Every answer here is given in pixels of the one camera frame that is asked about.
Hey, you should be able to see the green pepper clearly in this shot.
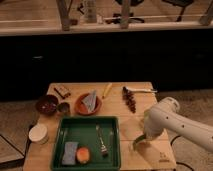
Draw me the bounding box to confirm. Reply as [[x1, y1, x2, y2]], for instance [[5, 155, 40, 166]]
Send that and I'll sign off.
[[132, 134, 146, 150]]

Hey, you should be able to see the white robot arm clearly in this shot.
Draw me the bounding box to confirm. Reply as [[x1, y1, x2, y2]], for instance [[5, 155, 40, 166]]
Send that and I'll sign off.
[[144, 97, 213, 153]]

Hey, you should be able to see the small dark cup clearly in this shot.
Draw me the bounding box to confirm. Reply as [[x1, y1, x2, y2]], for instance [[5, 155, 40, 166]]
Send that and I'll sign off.
[[57, 102, 70, 115]]

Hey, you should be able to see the white paper cup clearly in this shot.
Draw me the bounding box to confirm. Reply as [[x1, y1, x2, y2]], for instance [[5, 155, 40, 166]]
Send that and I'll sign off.
[[29, 123, 49, 144]]

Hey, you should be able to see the grey folded cloth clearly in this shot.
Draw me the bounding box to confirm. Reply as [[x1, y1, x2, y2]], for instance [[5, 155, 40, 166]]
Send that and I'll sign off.
[[82, 91, 97, 112]]

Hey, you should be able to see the dark grape bunch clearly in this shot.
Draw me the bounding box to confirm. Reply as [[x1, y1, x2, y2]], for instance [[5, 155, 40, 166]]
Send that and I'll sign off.
[[122, 87, 136, 113]]

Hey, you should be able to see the orange plate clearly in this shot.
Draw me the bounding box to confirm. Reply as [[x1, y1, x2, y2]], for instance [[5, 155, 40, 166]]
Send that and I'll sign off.
[[74, 93, 102, 116]]

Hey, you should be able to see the brown chocolate bar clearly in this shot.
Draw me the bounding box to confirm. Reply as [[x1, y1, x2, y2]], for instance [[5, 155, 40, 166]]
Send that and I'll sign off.
[[54, 86, 71, 99]]

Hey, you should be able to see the green plastic tray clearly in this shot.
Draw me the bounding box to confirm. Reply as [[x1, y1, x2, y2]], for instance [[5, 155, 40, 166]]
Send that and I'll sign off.
[[50, 116, 121, 171]]

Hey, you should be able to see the metal fork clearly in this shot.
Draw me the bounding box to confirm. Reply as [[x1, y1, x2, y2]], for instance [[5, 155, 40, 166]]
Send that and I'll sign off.
[[96, 125, 108, 157]]

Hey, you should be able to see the dark brown bowl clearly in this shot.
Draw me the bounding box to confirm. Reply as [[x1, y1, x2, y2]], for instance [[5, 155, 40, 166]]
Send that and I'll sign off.
[[35, 94, 59, 116]]

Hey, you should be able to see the orange fruit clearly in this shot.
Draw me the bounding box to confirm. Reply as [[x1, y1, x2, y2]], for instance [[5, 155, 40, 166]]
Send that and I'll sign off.
[[76, 147, 90, 164]]

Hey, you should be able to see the blue sponge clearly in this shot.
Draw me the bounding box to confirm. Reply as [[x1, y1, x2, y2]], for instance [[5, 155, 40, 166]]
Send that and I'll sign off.
[[62, 141, 78, 165]]

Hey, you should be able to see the white handled utensil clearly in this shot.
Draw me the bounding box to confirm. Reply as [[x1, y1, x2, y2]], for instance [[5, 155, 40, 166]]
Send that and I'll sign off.
[[124, 87, 157, 93]]

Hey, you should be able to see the black cable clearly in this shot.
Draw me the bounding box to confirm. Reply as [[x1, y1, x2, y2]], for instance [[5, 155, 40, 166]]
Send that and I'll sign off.
[[170, 134, 195, 171]]

